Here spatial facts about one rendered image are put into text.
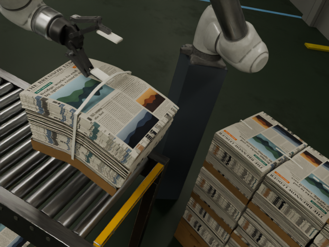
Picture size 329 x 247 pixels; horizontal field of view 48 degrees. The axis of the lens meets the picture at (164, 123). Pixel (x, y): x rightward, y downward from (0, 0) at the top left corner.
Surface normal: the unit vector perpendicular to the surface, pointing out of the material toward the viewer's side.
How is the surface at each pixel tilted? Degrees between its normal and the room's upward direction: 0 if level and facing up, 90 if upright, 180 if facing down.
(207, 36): 91
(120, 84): 3
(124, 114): 15
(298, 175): 1
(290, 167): 1
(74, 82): 10
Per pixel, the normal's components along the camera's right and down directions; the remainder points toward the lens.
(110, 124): 0.43, -0.59
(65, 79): 0.01, -0.80
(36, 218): 0.22, -0.76
